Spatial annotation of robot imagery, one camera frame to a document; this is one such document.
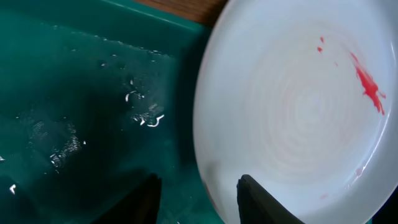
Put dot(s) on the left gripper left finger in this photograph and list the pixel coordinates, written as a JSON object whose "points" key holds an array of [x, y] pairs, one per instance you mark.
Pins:
{"points": [[141, 206]]}

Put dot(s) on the teal plastic serving tray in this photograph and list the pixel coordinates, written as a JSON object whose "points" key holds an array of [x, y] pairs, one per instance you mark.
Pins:
{"points": [[95, 97]]}

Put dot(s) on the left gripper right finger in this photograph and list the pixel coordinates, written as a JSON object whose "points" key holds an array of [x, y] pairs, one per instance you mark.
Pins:
{"points": [[258, 206]]}

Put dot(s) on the light blue plate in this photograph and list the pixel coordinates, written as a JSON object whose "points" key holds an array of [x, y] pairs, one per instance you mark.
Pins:
{"points": [[302, 96]]}

